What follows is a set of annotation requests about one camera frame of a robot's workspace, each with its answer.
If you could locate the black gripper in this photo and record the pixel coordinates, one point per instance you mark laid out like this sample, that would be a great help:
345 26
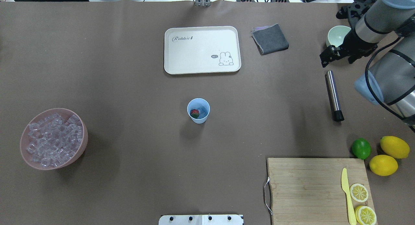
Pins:
354 43

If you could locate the steel muddler black tip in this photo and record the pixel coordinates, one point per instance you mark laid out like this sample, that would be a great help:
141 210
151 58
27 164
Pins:
335 107

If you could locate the red strawberry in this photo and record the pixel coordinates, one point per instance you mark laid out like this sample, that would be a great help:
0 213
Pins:
195 113

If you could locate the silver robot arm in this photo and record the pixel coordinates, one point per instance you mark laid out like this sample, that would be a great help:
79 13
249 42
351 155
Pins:
384 31

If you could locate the light blue cup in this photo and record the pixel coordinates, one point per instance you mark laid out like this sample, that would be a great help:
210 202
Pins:
203 106

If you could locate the pile of clear ice cubes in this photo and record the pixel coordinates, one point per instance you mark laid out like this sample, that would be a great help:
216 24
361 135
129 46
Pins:
53 139

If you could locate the mint green bowl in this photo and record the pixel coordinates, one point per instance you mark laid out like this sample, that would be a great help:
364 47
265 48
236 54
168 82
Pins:
336 35

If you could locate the grey folded cloth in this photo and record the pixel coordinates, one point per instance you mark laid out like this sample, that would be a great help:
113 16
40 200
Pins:
269 39

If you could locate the green lime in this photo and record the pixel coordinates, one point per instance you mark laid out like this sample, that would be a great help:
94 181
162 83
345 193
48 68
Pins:
361 148

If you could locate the yellow lemon far left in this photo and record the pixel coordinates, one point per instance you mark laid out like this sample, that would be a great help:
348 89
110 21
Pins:
395 147

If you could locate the yellow lemon near board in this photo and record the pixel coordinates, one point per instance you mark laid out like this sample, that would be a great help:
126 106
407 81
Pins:
383 165

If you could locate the yellow plastic knife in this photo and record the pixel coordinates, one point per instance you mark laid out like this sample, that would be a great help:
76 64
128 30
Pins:
345 187

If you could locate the upper lemon half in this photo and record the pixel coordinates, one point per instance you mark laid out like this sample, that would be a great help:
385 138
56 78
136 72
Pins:
359 192

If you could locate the lemon half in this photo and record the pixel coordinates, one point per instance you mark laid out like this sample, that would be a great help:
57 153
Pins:
365 215
359 192

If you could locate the bamboo cutting board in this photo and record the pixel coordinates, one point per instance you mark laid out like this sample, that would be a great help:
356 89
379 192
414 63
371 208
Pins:
307 191

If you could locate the cream rabbit tray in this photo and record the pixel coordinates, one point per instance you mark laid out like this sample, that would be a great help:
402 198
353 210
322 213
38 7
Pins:
194 50

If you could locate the lower lemon half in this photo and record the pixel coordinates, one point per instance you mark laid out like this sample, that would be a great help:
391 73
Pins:
365 215

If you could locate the pink bowl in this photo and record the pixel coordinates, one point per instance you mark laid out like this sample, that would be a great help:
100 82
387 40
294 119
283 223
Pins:
79 147

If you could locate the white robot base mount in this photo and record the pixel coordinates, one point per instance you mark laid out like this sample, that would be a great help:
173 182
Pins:
206 219

